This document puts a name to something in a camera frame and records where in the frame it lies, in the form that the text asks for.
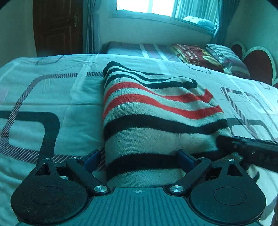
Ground striped knit sweater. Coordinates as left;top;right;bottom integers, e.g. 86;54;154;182
103;61;231;188

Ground patterned white bed sheet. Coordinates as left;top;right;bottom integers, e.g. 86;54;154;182
1;54;277;225

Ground red heart-shaped headboard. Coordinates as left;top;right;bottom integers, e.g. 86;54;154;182
230;41;277;88

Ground striped grey pillow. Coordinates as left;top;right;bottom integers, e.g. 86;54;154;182
206;44;250;79

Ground dark red patterned pillow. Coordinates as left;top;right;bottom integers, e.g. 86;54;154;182
168;44;224;73

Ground left teal curtain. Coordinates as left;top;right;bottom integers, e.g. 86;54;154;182
83;0;102;54

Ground teal curtain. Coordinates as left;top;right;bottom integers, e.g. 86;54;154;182
210;0;240;45
83;0;102;54

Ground dark wooden door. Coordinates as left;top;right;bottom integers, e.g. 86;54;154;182
33;0;83;57

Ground folded blanket on sill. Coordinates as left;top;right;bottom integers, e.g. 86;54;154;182
183;16;215;30

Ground right teal curtain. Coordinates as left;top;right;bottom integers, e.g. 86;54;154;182
210;0;240;45

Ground bright window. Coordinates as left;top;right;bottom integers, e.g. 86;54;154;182
110;0;218;34

